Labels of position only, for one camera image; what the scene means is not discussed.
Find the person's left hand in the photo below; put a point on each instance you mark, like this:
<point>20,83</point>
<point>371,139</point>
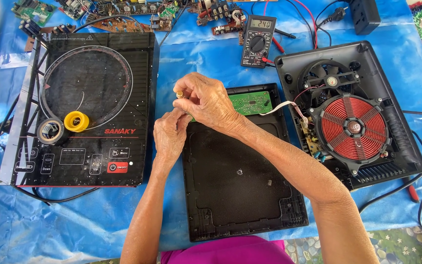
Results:
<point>169,137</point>

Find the person's right hand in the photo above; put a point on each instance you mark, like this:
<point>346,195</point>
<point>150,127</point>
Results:
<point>211,102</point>

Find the person's left fingers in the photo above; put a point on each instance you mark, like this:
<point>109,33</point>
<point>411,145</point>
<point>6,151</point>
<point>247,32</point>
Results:
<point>180,115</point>

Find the person's right fingers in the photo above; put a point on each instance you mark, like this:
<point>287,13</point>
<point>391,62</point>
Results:
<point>191,82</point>

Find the small brass component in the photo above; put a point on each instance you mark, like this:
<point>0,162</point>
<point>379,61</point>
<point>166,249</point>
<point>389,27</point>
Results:
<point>180,94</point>

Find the blue plastic table cover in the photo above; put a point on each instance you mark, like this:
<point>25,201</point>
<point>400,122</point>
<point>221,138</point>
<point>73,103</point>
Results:
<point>211,55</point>

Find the green control circuit board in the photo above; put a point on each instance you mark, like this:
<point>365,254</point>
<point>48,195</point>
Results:
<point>251,102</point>

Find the red-brown narrow circuit board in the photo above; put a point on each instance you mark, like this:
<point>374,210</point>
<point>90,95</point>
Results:
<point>229,30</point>

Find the small green circuit board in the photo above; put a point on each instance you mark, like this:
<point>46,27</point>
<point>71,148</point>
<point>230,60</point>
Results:
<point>169,11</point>

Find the circuit board with black relays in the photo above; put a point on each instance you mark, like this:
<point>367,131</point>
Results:
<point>220,13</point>

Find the black digital multimeter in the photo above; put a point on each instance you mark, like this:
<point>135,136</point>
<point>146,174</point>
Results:
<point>258,42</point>

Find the brown copper-side circuit board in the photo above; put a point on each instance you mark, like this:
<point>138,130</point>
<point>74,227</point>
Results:
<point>117,25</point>

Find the red multimeter probe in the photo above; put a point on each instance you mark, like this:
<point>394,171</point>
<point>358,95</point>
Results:
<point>278,44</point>

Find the long dark circuit board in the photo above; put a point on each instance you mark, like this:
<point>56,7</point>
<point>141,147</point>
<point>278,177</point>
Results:
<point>134,5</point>

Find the black induction cooker glass top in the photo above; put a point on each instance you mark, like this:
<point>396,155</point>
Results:
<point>86,80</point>

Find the yellow solder spool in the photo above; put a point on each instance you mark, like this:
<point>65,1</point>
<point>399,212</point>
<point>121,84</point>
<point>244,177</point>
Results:
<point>76,121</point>

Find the black multimeter probe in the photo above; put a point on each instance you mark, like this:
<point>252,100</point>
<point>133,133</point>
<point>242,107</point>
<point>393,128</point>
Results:
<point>286,34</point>

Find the grey tape roll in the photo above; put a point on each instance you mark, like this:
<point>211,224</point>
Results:
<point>51,131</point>

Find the yellow power circuit board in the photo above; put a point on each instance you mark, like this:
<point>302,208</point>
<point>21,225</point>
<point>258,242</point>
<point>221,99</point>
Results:
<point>311,141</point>

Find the black cooling fan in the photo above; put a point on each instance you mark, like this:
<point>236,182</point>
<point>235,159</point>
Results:
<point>328,80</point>

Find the person's pink shirt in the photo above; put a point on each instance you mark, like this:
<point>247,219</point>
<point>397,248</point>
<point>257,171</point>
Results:
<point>229,253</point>

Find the black mains plug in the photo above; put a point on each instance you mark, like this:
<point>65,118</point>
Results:
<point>337,14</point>

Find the red copper induction coil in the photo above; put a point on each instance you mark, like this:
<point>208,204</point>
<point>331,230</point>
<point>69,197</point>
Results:
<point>354,128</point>

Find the board with blue capacitors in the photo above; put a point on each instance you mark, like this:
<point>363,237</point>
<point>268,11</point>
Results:
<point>29,27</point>

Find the green loose circuit board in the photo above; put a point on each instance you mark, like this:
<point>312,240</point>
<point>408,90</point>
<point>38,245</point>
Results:
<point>33,11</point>

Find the black induction cooker base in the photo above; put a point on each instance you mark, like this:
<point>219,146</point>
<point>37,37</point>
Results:
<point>397,121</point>

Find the pebble print floor mat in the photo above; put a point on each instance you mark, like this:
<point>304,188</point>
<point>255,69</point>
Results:
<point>397,245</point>

